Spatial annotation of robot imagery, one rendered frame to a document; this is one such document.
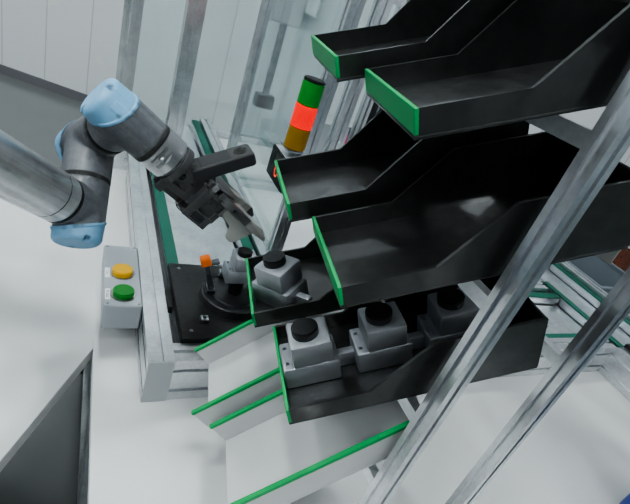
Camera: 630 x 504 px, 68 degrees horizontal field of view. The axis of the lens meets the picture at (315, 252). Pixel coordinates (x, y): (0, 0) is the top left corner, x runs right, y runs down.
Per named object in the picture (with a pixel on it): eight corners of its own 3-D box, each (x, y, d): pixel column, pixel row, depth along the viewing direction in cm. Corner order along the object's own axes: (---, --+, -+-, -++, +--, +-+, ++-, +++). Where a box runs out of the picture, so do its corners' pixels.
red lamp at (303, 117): (293, 128, 100) (300, 106, 98) (287, 120, 104) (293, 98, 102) (314, 132, 102) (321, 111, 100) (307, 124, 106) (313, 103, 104)
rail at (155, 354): (140, 402, 84) (149, 359, 79) (125, 182, 151) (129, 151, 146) (171, 400, 86) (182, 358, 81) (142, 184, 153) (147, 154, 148)
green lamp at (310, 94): (300, 105, 98) (307, 82, 96) (293, 98, 102) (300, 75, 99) (321, 110, 100) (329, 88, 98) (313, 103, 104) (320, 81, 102)
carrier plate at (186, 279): (179, 346, 86) (181, 337, 85) (166, 269, 104) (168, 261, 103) (297, 344, 97) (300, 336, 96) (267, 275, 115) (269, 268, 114)
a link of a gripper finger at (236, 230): (245, 255, 89) (211, 220, 86) (268, 235, 88) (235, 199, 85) (245, 260, 86) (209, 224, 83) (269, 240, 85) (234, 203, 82)
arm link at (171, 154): (168, 120, 78) (173, 138, 72) (187, 139, 81) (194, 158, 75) (136, 150, 79) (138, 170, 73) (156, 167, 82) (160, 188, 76)
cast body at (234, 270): (224, 283, 94) (232, 255, 91) (220, 270, 97) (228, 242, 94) (263, 285, 98) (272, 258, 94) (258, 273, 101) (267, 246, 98)
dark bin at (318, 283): (254, 328, 60) (243, 283, 56) (248, 270, 71) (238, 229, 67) (459, 285, 63) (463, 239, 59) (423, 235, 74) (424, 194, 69)
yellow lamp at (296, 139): (287, 149, 103) (293, 128, 100) (280, 141, 106) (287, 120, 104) (307, 153, 105) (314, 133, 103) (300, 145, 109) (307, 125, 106)
